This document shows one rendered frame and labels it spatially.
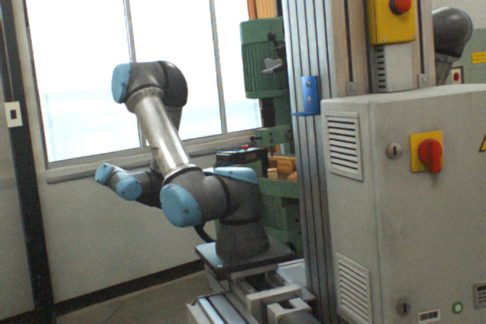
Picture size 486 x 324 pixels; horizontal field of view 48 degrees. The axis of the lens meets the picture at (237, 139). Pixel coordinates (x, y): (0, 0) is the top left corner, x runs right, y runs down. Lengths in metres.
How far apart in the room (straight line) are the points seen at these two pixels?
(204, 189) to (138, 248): 2.17
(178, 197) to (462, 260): 0.66
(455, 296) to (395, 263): 0.16
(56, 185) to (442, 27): 2.34
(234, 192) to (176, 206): 0.16
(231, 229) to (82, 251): 2.02
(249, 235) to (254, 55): 0.89
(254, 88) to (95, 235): 1.63
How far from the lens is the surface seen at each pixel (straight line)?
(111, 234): 3.44
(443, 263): 1.10
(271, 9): 3.84
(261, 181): 2.08
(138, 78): 1.57
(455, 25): 1.64
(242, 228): 1.46
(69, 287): 3.43
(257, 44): 2.14
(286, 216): 2.02
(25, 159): 3.15
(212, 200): 1.39
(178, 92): 1.66
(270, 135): 2.19
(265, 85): 2.14
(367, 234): 1.06
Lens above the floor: 1.30
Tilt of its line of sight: 7 degrees down
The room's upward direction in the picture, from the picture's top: 6 degrees counter-clockwise
